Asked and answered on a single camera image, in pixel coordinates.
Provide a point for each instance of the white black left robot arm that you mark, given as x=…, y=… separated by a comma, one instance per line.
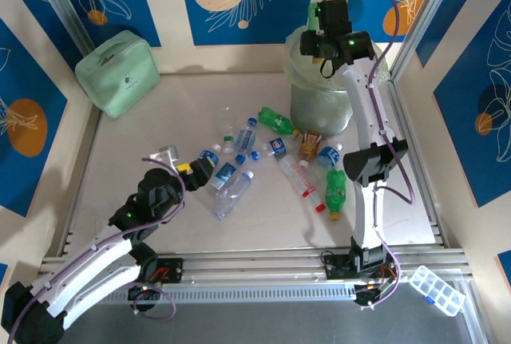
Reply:
x=92, y=272

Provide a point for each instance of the blue label bottle white cap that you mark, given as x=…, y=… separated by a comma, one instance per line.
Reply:
x=211, y=156
x=329, y=156

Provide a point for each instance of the mint green zip pouch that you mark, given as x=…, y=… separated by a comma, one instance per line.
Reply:
x=120, y=76

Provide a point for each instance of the translucent plastic bin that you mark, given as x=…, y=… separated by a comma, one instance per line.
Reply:
x=319, y=114

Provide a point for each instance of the clear compartment organiser box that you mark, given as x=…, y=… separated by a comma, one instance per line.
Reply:
x=435, y=290

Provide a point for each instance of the aluminium rail frame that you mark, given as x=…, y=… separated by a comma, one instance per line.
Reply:
x=259, y=268

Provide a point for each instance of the orange tea bottle white cap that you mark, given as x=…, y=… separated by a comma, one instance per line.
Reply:
x=309, y=144

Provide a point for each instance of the clear bottle blue cap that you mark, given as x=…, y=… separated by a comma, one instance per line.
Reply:
x=229, y=198

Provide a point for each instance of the crushed green plastic bottle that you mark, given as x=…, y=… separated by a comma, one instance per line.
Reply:
x=312, y=17

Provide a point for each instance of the clear bottle white cap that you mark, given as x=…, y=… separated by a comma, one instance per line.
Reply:
x=305, y=164

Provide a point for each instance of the small clear green-label bottle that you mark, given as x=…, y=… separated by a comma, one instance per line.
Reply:
x=228, y=144

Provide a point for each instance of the aluminium corner post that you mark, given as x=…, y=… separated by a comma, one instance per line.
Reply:
x=68, y=17
x=431, y=1

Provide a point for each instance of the clear bottle red label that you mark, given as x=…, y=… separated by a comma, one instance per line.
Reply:
x=299, y=178

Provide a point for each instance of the aluminium side rail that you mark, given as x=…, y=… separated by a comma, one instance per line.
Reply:
x=80, y=184
x=423, y=184

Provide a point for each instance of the green translucent bin liner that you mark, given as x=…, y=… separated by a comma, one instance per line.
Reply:
x=291, y=68

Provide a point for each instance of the blue floral wall poster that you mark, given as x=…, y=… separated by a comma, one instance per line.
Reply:
x=40, y=28
x=279, y=9
x=24, y=80
x=131, y=9
x=367, y=5
x=471, y=140
x=447, y=13

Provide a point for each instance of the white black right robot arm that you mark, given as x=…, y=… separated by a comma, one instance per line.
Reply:
x=367, y=112

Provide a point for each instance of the soda water bottle blue cap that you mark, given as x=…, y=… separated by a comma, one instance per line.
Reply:
x=245, y=138

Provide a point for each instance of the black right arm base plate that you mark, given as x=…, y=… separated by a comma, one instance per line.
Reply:
x=337, y=268

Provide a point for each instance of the green soda bottle yellow cap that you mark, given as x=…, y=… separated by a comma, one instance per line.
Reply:
x=275, y=120
x=336, y=192

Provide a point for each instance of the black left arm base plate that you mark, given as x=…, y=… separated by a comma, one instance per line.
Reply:
x=171, y=270

